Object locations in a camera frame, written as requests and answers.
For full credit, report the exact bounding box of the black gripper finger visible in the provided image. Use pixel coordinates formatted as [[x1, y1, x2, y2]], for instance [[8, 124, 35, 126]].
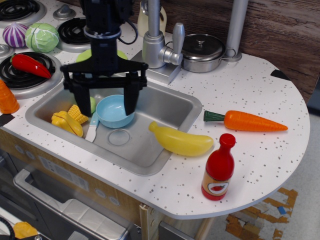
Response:
[[123, 72, 141, 116], [72, 74, 92, 117]]

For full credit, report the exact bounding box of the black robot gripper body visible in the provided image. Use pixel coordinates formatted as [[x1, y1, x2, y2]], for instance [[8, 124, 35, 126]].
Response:
[[60, 36, 148, 91]]

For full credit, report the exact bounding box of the yellow toy banana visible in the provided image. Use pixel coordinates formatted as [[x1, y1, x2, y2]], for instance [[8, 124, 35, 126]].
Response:
[[148, 121, 214, 157]]

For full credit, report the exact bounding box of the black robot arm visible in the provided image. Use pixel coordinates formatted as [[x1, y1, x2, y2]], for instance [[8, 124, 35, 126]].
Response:
[[60, 0, 148, 117]]

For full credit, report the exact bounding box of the green plastic plate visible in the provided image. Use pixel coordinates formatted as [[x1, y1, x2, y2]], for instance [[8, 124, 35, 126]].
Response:
[[75, 49, 128, 63]]

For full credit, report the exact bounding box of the green toy broccoli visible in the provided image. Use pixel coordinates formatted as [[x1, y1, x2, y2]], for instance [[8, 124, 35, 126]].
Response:
[[89, 96, 97, 114]]

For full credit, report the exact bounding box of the yellow toy corn cob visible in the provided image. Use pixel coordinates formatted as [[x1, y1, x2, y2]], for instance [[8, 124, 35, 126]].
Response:
[[67, 104, 89, 125]]

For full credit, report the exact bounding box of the blue plastic bowl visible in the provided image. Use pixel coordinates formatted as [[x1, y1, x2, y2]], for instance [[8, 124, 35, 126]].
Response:
[[95, 94, 135, 129]]

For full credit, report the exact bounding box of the yellow toy bell pepper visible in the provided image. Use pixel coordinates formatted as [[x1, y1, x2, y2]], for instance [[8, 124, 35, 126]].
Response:
[[51, 111, 84, 137]]

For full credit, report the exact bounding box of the silver toy faucet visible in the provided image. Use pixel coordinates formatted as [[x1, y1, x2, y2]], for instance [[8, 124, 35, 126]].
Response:
[[132, 0, 185, 84]]

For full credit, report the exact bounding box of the silver metal sink basin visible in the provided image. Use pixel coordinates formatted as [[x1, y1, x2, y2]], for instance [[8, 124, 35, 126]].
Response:
[[25, 82, 202, 176]]

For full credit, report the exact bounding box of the cream toy milk jug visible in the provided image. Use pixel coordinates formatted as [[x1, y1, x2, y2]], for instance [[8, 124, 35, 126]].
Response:
[[137, 0, 167, 38]]

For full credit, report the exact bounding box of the silver stove knob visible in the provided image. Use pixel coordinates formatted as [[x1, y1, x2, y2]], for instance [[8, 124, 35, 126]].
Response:
[[53, 4, 76, 21], [0, 44, 15, 61]]

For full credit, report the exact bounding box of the green toy cabbage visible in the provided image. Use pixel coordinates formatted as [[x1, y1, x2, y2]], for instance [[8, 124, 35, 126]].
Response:
[[24, 22, 60, 53]]

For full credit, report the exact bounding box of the red toy chili pepper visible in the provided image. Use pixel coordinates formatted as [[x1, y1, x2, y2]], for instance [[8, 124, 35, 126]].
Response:
[[10, 53, 52, 79]]

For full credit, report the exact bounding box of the orange toy juice bottle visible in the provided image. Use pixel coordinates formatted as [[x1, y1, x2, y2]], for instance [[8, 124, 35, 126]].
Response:
[[0, 80, 20, 114]]

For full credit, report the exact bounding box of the steel pot with lid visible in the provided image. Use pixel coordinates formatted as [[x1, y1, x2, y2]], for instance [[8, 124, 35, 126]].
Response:
[[181, 33, 237, 73]]

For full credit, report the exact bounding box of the silver left stove knob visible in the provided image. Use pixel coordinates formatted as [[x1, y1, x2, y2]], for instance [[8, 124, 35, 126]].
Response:
[[0, 44, 15, 61]]

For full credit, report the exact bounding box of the purple striped toy onion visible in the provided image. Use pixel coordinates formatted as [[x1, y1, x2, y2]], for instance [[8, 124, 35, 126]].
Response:
[[2, 22, 29, 48]]

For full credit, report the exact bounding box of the black back left burner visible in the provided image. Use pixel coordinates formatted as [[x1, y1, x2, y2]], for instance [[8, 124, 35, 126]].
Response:
[[0, 0, 47, 29]]

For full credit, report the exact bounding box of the orange toy carrot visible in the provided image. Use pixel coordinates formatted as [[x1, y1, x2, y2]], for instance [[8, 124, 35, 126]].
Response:
[[203, 110, 288, 132]]

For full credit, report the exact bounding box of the red toy ketchup bottle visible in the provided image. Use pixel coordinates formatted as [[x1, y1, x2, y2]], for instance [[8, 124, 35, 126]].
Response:
[[201, 133, 236, 201]]

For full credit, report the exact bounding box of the grey vertical pole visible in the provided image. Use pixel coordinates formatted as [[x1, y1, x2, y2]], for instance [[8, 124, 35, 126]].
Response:
[[223, 0, 249, 63]]

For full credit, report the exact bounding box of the yellow object bottom left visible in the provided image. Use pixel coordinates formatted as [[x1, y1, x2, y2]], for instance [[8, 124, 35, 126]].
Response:
[[13, 221, 38, 239]]

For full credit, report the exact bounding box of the black tape patch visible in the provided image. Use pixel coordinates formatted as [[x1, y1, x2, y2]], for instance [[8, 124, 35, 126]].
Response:
[[270, 69, 290, 81]]

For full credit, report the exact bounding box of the toy knife blue handle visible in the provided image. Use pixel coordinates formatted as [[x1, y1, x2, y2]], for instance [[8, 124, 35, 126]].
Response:
[[85, 112, 99, 143]]

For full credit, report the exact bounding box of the silver oven door handle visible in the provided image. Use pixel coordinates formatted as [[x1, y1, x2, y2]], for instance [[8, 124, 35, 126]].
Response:
[[13, 169, 130, 240]]

